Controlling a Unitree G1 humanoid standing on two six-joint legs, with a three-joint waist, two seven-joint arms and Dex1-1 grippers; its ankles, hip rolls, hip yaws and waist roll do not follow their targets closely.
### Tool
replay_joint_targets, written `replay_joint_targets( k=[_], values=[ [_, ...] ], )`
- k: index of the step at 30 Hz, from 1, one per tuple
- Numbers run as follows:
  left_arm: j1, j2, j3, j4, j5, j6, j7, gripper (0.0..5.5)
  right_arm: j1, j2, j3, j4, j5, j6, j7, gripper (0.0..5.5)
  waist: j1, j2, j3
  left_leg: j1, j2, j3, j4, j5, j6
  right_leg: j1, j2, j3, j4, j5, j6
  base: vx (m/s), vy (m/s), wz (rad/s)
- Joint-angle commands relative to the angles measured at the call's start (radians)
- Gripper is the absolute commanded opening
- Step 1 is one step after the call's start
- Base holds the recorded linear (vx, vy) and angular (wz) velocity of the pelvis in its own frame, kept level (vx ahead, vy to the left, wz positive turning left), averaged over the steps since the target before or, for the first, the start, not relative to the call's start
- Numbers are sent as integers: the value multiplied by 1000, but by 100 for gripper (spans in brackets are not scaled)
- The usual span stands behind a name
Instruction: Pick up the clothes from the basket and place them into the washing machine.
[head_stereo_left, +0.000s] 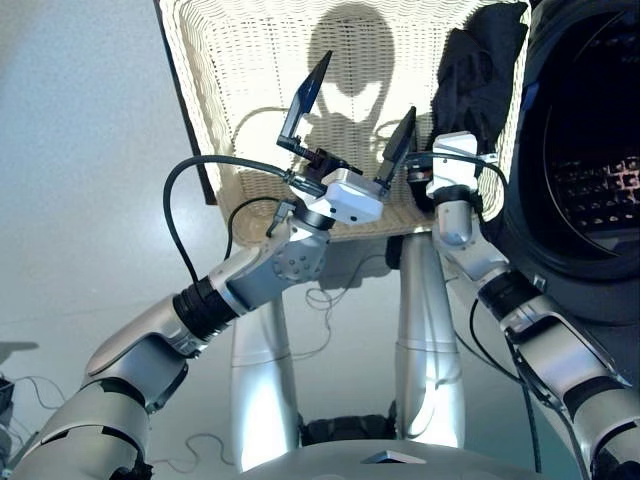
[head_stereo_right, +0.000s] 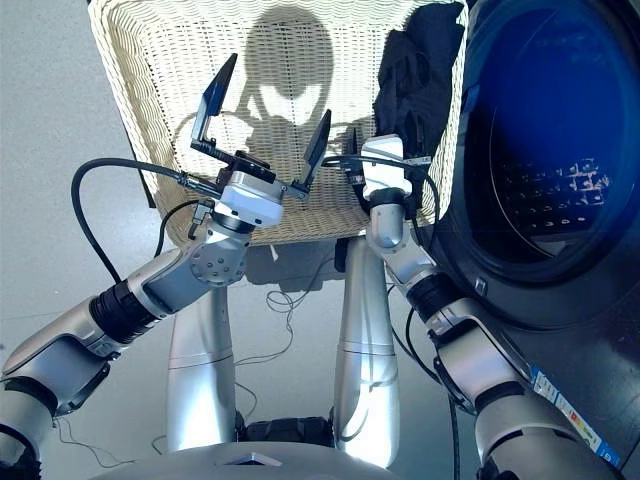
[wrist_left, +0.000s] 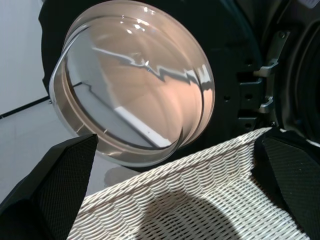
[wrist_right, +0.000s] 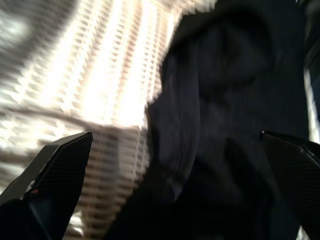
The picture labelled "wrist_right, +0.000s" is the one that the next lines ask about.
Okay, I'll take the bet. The black cloth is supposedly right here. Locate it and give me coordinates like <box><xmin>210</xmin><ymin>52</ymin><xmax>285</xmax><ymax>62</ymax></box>
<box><xmin>104</xmin><ymin>0</ymin><xmax>311</xmax><ymax>240</ymax></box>

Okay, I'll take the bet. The pale woven basket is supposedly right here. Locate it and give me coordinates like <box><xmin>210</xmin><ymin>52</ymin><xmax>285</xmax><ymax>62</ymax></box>
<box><xmin>0</xmin><ymin>0</ymin><xmax>320</xmax><ymax>234</ymax></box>

